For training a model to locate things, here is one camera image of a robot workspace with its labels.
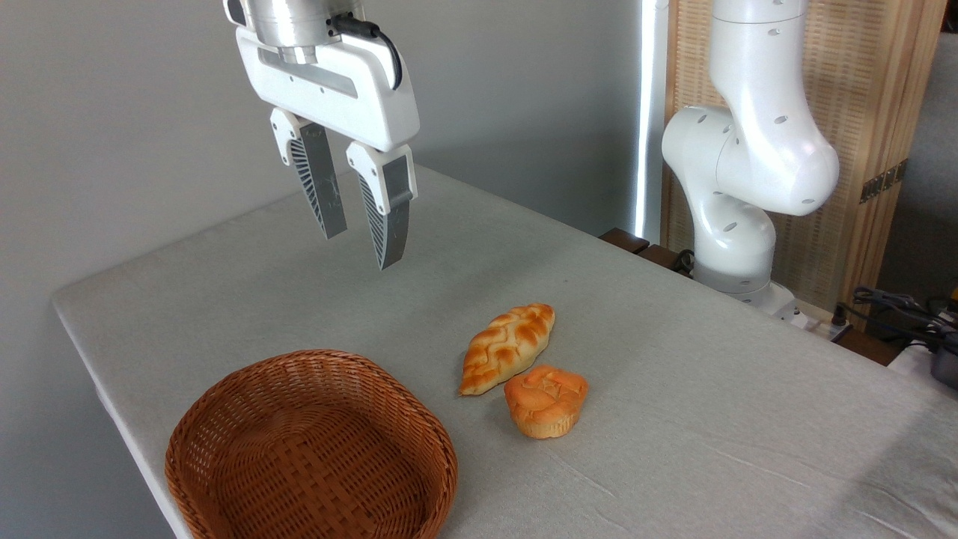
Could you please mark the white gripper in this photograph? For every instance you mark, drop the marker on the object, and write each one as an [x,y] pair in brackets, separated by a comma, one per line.
[337,90]

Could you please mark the long braided bread loaf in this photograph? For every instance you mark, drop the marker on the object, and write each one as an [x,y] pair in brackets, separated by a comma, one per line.
[507,346]

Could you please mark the brown woven wicker basket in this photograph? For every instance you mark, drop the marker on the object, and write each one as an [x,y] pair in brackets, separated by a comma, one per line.
[314,449]

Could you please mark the round muffin-shaped bread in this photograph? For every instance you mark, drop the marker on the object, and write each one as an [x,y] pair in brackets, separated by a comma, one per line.
[546,400]

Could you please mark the bright white vertical strip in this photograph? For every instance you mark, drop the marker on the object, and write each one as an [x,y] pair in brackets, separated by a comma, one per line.
[650,112]

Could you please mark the grey table cloth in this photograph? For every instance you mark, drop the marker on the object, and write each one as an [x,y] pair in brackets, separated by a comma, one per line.
[673,419]

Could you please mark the light wooden folding screen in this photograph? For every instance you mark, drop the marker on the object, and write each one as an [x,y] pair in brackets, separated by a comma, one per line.
[864,75]

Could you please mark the dark metal screen hinge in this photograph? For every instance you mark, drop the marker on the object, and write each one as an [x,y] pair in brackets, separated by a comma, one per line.
[883,181]

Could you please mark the dark grey box device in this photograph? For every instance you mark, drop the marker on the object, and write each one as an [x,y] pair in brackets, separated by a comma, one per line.
[947,367]

